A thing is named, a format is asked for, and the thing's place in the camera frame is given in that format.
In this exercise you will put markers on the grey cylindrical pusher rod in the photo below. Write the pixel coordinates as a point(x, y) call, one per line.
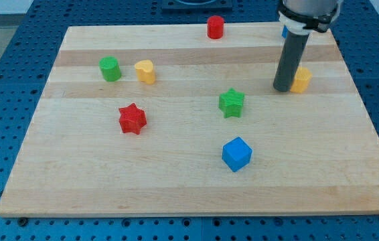
point(290, 58)

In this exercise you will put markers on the yellow hexagon block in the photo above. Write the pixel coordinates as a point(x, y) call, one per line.
point(301, 80)

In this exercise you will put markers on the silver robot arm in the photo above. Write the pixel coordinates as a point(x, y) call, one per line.
point(301, 17)

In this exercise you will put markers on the blue triangle block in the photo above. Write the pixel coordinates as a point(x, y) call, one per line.
point(284, 32)

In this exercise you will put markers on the red cylinder block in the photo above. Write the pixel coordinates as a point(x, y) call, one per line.
point(215, 27)

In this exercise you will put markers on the green star block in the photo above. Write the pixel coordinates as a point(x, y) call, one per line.
point(231, 103)

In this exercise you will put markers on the blue cube block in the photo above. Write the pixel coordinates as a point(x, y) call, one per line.
point(236, 154)

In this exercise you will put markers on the yellow heart block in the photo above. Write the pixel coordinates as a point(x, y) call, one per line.
point(145, 71)

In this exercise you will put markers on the wooden board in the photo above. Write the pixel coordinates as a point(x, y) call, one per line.
point(315, 153)

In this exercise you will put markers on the red star block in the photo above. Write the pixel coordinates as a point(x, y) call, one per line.
point(132, 119)

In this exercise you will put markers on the green cylinder block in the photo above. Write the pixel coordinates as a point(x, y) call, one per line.
point(110, 70)

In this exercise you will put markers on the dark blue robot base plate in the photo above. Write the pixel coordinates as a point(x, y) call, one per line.
point(204, 5)

